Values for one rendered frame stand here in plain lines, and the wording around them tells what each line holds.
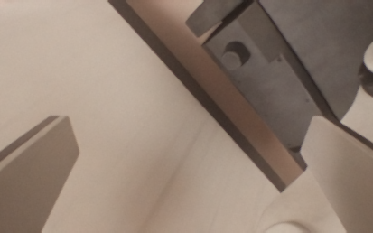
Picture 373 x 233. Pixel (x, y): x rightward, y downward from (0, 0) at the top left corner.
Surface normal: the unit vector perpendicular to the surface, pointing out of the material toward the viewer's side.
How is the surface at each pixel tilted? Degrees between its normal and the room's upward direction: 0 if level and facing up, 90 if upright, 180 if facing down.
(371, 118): 90
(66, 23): 90
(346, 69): 0
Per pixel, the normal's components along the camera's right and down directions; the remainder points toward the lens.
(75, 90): 0.62, -0.30
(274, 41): 0.13, 0.24
